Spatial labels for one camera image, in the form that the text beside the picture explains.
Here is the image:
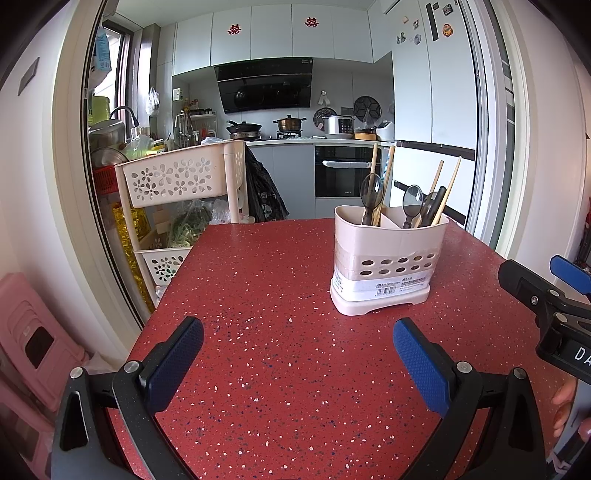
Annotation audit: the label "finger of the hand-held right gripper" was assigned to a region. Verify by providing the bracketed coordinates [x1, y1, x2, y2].
[549, 255, 591, 305]
[498, 259, 591, 325]

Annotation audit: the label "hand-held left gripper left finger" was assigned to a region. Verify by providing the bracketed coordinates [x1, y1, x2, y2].
[50, 316, 205, 480]

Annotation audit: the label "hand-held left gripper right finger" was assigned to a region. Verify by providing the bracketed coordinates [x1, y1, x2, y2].
[393, 318, 548, 480]

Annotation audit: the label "cream plastic utensil holder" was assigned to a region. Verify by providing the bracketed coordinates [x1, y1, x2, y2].
[329, 205, 450, 317]

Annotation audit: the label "person's right hand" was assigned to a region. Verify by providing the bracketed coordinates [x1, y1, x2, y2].
[551, 382, 577, 433]

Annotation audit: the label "gold foil bag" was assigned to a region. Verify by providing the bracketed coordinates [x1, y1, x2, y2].
[111, 205, 156, 315]

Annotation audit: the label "bag of green vegetables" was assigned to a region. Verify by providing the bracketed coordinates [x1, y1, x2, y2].
[165, 198, 214, 248]

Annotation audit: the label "pink plastic stool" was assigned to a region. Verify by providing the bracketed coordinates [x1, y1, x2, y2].
[0, 272, 92, 480]

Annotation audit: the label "cream plastic storage cart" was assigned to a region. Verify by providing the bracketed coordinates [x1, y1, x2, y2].
[114, 141, 256, 297]

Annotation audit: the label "red plastic basket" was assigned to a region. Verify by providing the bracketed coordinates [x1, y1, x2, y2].
[92, 165, 122, 195]

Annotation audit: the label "black hanging bag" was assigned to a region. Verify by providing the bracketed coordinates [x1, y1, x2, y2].
[244, 148, 290, 223]

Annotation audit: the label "black built-in oven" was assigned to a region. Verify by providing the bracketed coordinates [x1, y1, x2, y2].
[314, 144, 384, 200]

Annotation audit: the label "round black divided pan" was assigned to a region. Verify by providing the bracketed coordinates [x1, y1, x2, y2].
[353, 95, 383, 122]

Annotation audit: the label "metal seasoning rack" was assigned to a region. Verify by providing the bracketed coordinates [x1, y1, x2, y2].
[174, 110, 218, 149]

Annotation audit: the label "steel basin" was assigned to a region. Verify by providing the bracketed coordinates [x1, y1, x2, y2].
[88, 119, 128, 149]

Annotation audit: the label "white rice cooker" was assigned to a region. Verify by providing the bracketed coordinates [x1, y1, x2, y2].
[321, 115, 356, 138]

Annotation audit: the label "black wok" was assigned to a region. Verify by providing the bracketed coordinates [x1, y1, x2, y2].
[225, 120, 263, 140]

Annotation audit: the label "kitchen faucet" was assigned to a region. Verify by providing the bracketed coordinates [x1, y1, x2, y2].
[108, 106, 140, 131]

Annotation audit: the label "steel cooking pot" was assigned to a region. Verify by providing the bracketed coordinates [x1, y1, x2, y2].
[273, 114, 307, 133]

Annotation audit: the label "group of fridge magnets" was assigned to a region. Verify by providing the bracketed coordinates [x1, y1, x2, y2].
[394, 0, 458, 48]

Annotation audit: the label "black range hood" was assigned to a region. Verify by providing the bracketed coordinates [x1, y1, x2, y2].
[213, 58, 315, 115]

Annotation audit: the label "blue hanging packet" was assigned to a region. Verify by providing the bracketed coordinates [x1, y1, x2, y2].
[89, 27, 113, 75]

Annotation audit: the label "grey wall switch panel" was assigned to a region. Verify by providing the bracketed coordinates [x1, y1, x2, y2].
[17, 57, 40, 97]

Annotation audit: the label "white wall cabinets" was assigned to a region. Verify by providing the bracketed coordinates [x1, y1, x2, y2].
[172, 2, 393, 77]

